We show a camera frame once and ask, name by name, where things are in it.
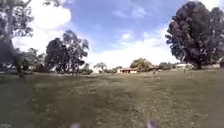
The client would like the low white building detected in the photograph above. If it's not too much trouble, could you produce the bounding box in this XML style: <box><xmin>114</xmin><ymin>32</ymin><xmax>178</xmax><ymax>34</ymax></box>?
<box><xmin>175</xmin><ymin>63</ymin><xmax>194</xmax><ymax>70</ymax></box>

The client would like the low red-roofed building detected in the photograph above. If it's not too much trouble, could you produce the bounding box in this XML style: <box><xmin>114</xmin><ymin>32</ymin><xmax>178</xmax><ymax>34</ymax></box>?
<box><xmin>117</xmin><ymin>67</ymin><xmax>138</xmax><ymax>75</ymax></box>

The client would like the green grass field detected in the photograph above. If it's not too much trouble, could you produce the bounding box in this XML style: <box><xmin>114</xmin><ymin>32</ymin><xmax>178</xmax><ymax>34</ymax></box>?
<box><xmin>0</xmin><ymin>68</ymin><xmax>224</xmax><ymax>128</ymax></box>

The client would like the small distant tree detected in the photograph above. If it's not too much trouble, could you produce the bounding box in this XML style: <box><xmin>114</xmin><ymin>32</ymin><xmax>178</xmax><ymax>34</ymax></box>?
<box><xmin>93</xmin><ymin>61</ymin><xmax>108</xmax><ymax>73</ymax></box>

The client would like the robot's own part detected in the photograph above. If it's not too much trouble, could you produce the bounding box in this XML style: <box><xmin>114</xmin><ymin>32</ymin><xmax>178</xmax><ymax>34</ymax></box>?
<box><xmin>70</xmin><ymin>123</ymin><xmax>82</xmax><ymax>128</ymax></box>
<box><xmin>147</xmin><ymin>119</ymin><xmax>160</xmax><ymax>128</ymax></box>

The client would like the leafy dark green tree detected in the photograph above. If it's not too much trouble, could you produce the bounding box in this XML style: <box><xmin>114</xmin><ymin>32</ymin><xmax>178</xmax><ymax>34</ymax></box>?
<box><xmin>44</xmin><ymin>29</ymin><xmax>91</xmax><ymax>74</ymax></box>

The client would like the large dark round tree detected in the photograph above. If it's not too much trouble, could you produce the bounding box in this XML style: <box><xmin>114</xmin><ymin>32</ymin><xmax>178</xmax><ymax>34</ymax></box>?
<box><xmin>165</xmin><ymin>1</ymin><xmax>224</xmax><ymax>70</ymax></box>

